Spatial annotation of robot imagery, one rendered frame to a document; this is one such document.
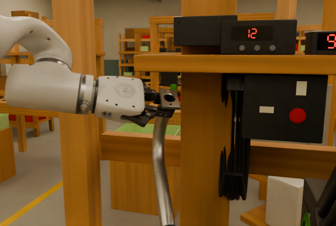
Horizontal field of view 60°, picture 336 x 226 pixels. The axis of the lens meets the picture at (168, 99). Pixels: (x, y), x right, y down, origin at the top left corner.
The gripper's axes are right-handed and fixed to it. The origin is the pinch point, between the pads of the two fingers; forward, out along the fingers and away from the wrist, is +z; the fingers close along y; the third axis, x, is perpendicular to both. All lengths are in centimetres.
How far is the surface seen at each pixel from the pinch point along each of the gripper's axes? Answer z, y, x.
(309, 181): 36.7, -14.0, 5.0
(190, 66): 4.5, 5.5, -7.7
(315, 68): 26.8, -2.2, -18.5
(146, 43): 185, 861, 561
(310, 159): 46.0, -3.9, 9.6
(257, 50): 17.4, 5.3, -15.5
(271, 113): 22.4, -4.7, -6.7
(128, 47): 128, 874, 602
